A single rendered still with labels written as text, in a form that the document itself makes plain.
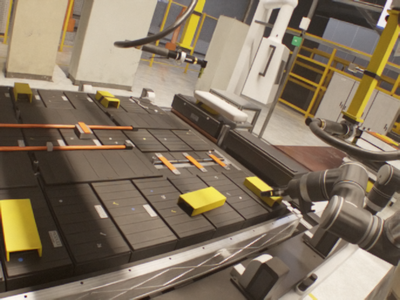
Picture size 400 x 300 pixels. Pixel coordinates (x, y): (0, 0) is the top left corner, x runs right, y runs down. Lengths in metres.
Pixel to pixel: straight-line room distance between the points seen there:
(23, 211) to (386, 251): 0.94
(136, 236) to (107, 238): 0.08
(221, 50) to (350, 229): 6.58
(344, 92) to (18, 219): 10.02
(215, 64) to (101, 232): 6.68
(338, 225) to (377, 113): 9.09
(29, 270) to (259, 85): 3.61
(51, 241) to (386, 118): 9.58
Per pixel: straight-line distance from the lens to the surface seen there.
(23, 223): 0.69
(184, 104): 1.75
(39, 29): 5.25
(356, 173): 0.99
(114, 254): 0.69
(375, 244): 0.91
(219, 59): 7.17
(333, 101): 10.36
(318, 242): 1.29
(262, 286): 0.87
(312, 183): 1.03
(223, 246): 0.85
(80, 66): 5.47
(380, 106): 9.89
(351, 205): 0.89
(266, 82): 3.90
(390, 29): 1.37
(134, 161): 1.06
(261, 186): 1.19
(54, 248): 0.68
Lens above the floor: 1.50
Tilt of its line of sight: 23 degrees down
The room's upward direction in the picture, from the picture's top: 20 degrees clockwise
